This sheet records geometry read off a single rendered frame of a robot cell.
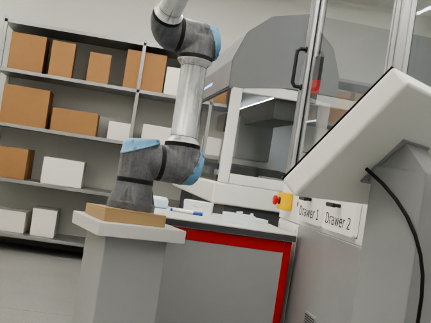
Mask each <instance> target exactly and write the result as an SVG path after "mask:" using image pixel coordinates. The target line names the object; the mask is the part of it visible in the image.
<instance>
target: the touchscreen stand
mask: <svg viewBox="0 0 431 323"><path fill-rule="evenodd" d="M373 173H374V174H376V175H377V176H378V177H379V178H380V179H381V180H382V181H383V182H384V183H385V184H386V185H387V186H388V187H389V189H390V190H391V191H392V192H393V194H394V195H395V196H396V197H397V198H398V200H399V201H400V202H401V205H402V206H403V207H404V209H405V211H406V212H407V214H408V215H409V217H410V220H411V222H412V224H413V226H414V229H415V230H416V233H417V235H418V239H419V244H420V247H421V251H422V254H423V264H424V271H425V286H424V298H423V306H422V311H421V319H420V323H430V322H431V173H429V172H424V171H418V170H409V169H399V168H393V167H383V166H374V167H373ZM420 279H421V273H420V267H419V255H418V250H417V248H416V243H415V240H414V236H413V234H412V231H411V230H410V227H409V225H408V223H407V220H406V218H405V216H404V215H403V213H402V212H401V210H400V209H399V207H398V205H397V204H396V202H395V201H394V199H393V198H392V197H391V196H390V195H389V194H388V193H387V191H386V190H385V189H384V188H383V186H382V185H381V184H380V183H379V182H378V181H377V180H375V179H374V178H373V177H372V178H371V187H370V191H369V200H368V208H367V213H366V221H365V225H364V234H363V238H362V247H361V251H360V260H359V267H358V272H357V280H356V285H355V293H354V298H353V306H352V311H351V319H350V323H416V317H417V312H418V304H419V294H420Z"/></svg>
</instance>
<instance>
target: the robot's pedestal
mask: <svg viewBox="0 0 431 323"><path fill-rule="evenodd" d="M72 223H74V224H76V225H78V226H80V227H82V228H84V229H86V230H87V233H86V237H85V245H84V250H83V257H82V263H81V270H80V278H79V283H78V291H77V295H76V303H75V308H74V315H73V320H72V323H155V315H156V307H157V303H158V295H159V290H160V282H161V278H162V270H163V265H164V257H165V249H166V245H167V242H169V243H176V244H184V243H185V236H186V231H184V230H182V229H178V228H175V227H173V226H170V225H167V224H165V227H164V228H160V227H154V226H142V225H136V224H124V223H118V222H106V221H103V220H100V219H97V218H95V217H93V216H91V215H89V214H86V213H85V211H73V216H72Z"/></svg>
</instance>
